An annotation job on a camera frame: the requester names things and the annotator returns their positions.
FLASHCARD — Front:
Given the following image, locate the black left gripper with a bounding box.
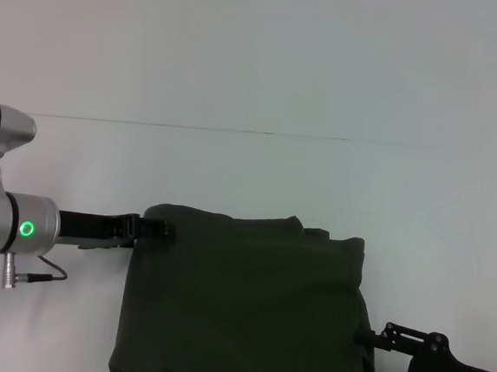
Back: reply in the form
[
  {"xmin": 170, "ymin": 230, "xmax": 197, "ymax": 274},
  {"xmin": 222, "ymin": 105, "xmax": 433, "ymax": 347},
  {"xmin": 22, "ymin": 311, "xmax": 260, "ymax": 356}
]
[{"xmin": 53, "ymin": 206, "xmax": 178, "ymax": 258}]

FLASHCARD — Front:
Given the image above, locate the dark green t-shirt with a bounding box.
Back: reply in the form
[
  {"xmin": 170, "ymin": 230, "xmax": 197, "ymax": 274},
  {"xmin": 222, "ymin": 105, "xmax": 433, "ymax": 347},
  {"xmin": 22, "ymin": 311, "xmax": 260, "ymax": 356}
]
[{"xmin": 108, "ymin": 199, "xmax": 389, "ymax": 372}]

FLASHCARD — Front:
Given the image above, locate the thin dark left arm cable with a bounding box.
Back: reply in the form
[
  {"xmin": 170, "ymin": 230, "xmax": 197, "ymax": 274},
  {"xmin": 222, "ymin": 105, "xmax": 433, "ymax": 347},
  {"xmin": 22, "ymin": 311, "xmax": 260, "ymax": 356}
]
[{"xmin": 16, "ymin": 254, "xmax": 71, "ymax": 285}]

